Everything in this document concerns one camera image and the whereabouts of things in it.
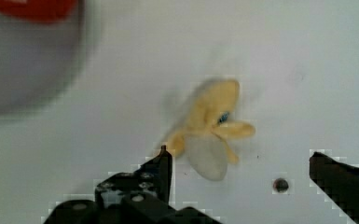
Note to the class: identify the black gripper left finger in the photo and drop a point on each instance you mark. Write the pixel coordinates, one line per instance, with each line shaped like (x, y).
(138, 197)

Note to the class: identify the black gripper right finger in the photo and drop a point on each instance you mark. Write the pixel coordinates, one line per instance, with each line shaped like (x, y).
(338, 180)

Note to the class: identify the yellow plush peeled banana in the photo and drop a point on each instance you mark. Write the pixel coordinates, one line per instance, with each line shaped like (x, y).
(206, 130)

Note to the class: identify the round grey plate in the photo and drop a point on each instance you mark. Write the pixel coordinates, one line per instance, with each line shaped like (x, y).
(37, 58)

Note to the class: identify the red plush ketchup bottle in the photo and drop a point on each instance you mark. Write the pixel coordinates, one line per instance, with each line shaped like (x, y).
(42, 11)

